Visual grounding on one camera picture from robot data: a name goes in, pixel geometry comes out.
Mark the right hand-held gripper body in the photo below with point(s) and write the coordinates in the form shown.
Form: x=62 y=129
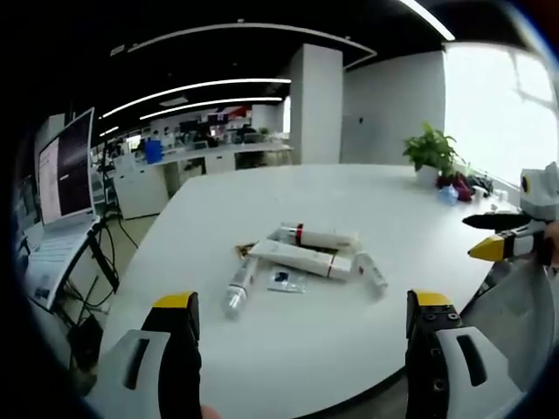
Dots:
x=541 y=192

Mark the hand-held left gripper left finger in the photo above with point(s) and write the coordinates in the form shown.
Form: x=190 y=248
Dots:
x=144 y=349

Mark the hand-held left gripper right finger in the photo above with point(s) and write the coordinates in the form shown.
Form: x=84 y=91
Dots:
x=445 y=353

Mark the small white skincare bottle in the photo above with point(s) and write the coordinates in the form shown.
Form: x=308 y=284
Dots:
x=371 y=270

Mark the clear skincare bottle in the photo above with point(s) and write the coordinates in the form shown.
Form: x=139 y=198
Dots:
x=239 y=290

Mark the white skincare packet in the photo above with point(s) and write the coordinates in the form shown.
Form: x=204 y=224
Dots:
x=356 y=238

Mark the brown gold skincare sachet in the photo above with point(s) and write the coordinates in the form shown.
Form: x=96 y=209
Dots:
x=244 y=250

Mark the clear skincare sachet blue print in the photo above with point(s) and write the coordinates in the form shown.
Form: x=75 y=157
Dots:
x=286 y=280

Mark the large white skincare tube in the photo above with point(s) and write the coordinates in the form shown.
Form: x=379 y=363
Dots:
x=301 y=258

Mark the white skincare tube red band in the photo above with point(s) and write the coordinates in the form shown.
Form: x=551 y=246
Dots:
x=316 y=237

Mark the person's right hand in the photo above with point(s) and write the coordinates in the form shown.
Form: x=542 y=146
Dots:
x=552 y=244

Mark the person's left hand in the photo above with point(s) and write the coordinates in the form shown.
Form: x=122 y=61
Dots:
x=211 y=413

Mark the black bag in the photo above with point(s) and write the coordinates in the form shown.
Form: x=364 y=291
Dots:
x=480 y=182

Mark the blue crumpled item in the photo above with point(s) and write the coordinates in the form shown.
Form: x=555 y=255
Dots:
x=447 y=195

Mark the dark red cloth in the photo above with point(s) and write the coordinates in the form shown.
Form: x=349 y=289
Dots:
x=454 y=183

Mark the green potted plant white pot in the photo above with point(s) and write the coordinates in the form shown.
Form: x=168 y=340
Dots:
x=430 y=153

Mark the white cabinet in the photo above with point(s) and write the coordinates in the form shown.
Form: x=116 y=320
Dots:
x=140 y=190

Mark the white laptop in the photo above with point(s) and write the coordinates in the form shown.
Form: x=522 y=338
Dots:
x=65 y=174

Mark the blue box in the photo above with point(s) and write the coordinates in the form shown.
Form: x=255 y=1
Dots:
x=153 y=151

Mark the white office counter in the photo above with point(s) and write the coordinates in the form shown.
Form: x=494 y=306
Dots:
x=227 y=155

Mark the long curved ceiling light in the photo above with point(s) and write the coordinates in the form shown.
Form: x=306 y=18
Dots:
x=192 y=91
x=244 y=34
x=209 y=107

